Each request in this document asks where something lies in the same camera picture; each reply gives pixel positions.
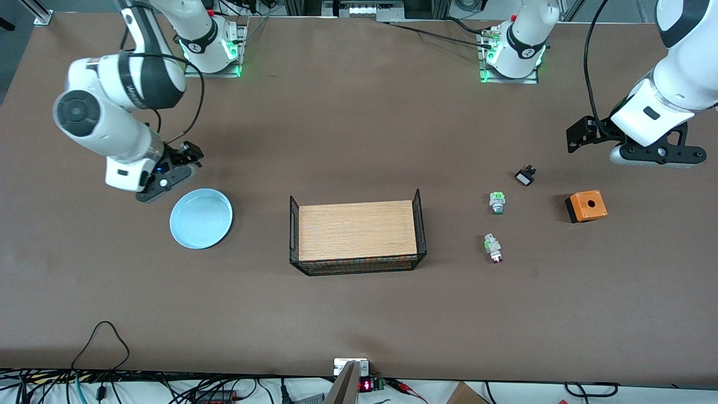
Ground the red push button switch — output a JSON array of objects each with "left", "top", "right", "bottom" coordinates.
[{"left": 484, "top": 233, "right": 504, "bottom": 264}]

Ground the light wooden board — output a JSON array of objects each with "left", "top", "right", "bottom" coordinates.
[{"left": 298, "top": 200, "right": 418, "bottom": 262}]

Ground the black cable on table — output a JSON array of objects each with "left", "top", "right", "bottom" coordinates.
[{"left": 377, "top": 20, "right": 497, "bottom": 50}]

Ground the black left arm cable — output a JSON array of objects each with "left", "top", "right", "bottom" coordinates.
[{"left": 583, "top": 0, "right": 612, "bottom": 140}]

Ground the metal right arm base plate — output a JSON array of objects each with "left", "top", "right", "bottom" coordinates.
[{"left": 184, "top": 16, "right": 249, "bottom": 78}]

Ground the grey aluminium mast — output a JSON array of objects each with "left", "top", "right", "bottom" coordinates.
[{"left": 324, "top": 361, "right": 360, "bottom": 404}]

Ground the silver aluminium profile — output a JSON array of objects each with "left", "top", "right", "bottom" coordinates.
[{"left": 20, "top": 0, "right": 54, "bottom": 26}]

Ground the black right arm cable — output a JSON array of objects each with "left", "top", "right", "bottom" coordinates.
[{"left": 119, "top": 34, "right": 205, "bottom": 148}]

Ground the light blue round plate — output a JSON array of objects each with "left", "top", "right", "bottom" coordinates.
[{"left": 169, "top": 188, "right": 233, "bottom": 250}]

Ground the orange control box with hole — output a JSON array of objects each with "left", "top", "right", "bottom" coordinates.
[{"left": 564, "top": 190, "right": 608, "bottom": 224}]

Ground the white device with sockets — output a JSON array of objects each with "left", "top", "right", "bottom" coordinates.
[{"left": 323, "top": 0, "right": 406, "bottom": 22}]

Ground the brown cardboard piece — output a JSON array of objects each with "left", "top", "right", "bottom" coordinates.
[{"left": 446, "top": 382, "right": 490, "bottom": 404}]

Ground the small metal bracket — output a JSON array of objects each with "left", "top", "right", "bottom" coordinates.
[{"left": 334, "top": 358, "right": 371, "bottom": 377}]

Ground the red clip lead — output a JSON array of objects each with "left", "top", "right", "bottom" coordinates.
[{"left": 387, "top": 379, "right": 430, "bottom": 404}]

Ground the black floor cable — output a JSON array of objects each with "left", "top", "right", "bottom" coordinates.
[{"left": 564, "top": 382, "right": 619, "bottom": 398}]

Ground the black wire mesh basket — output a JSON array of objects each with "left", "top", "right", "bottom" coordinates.
[{"left": 289, "top": 189, "right": 428, "bottom": 277}]

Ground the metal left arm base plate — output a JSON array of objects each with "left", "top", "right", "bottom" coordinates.
[{"left": 477, "top": 27, "right": 540, "bottom": 85}]

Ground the thin black looped cable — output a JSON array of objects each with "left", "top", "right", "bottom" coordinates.
[{"left": 70, "top": 321, "right": 131, "bottom": 372}]

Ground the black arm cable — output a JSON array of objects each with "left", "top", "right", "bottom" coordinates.
[
  {"left": 119, "top": 34, "right": 205, "bottom": 148},
  {"left": 583, "top": 0, "right": 612, "bottom": 140}
]

